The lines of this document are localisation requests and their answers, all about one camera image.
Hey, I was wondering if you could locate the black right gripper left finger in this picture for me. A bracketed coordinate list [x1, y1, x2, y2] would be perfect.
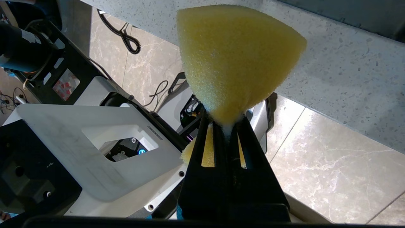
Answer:
[178, 114, 234, 222]

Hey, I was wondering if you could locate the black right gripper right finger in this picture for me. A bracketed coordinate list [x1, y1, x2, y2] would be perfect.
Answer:
[228, 116, 291, 222]

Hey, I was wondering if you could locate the yellow sponge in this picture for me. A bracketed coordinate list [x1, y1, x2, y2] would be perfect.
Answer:
[176, 5, 307, 168]

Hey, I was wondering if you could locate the black robot chassis block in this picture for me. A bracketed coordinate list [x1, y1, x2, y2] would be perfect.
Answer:
[0, 120, 83, 219]

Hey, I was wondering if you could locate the coiled black cable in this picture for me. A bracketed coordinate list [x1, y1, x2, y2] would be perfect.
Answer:
[97, 9, 141, 55]

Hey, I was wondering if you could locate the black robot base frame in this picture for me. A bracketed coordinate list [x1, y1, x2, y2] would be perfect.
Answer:
[13, 19, 109, 105]

